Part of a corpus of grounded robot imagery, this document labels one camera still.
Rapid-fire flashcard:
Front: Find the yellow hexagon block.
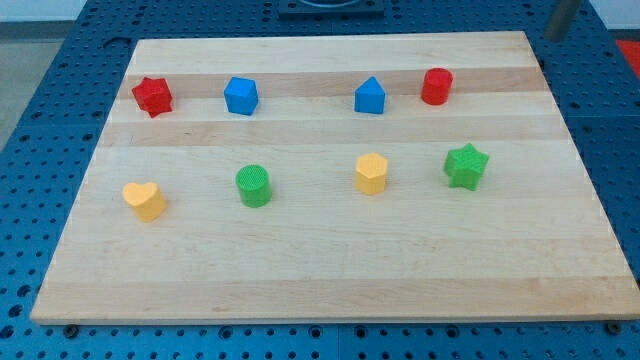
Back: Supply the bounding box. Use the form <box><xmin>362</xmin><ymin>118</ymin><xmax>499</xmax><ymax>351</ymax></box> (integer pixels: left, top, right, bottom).
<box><xmin>354</xmin><ymin>152</ymin><xmax>388</xmax><ymax>195</ymax></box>

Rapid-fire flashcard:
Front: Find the green cylinder block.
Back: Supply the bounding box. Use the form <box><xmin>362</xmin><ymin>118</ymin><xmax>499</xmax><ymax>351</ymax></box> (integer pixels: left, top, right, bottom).
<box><xmin>235</xmin><ymin>164</ymin><xmax>272</xmax><ymax>208</ymax></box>

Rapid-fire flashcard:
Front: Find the light wooden board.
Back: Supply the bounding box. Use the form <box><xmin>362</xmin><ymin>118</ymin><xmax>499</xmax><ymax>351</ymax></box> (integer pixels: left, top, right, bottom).
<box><xmin>31</xmin><ymin>31</ymin><xmax>639</xmax><ymax>325</ymax></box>

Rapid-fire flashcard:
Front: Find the blue triangle block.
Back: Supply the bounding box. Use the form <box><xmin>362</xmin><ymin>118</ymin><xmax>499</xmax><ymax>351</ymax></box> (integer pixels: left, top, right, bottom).
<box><xmin>354</xmin><ymin>77</ymin><xmax>386</xmax><ymax>114</ymax></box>

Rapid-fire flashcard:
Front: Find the blue cube block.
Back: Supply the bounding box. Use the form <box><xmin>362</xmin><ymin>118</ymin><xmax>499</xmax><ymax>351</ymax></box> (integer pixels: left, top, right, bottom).
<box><xmin>224</xmin><ymin>77</ymin><xmax>259</xmax><ymax>116</ymax></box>

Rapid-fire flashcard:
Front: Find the green star block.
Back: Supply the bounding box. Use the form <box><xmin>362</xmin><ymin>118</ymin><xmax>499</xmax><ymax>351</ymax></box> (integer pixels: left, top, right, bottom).
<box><xmin>444</xmin><ymin>143</ymin><xmax>490</xmax><ymax>191</ymax></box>

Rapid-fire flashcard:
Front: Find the red cylinder block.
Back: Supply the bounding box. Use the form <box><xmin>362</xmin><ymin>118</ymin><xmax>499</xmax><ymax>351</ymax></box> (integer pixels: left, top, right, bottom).
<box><xmin>421</xmin><ymin>68</ymin><xmax>453</xmax><ymax>106</ymax></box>

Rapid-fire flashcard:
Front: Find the yellow heart block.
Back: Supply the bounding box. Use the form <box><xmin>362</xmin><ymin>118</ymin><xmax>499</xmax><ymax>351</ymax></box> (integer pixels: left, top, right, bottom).
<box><xmin>122</xmin><ymin>182</ymin><xmax>167</xmax><ymax>222</ymax></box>

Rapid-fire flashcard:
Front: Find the red star block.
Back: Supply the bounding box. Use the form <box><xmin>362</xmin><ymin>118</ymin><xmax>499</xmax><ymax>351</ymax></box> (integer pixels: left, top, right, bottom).
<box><xmin>131</xmin><ymin>77</ymin><xmax>173</xmax><ymax>118</ymax></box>

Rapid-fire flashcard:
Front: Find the red mat corner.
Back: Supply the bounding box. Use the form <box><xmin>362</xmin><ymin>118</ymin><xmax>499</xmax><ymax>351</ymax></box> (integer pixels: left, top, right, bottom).
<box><xmin>616</xmin><ymin>40</ymin><xmax>640</xmax><ymax>77</ymax></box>

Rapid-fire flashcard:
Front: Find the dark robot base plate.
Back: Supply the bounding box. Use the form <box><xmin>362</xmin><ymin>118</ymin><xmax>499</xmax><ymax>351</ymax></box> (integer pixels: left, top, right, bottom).
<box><xmin>275</xmin><ymin>0</ymin><xmax>386</xmax><ymax>18</ymax></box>

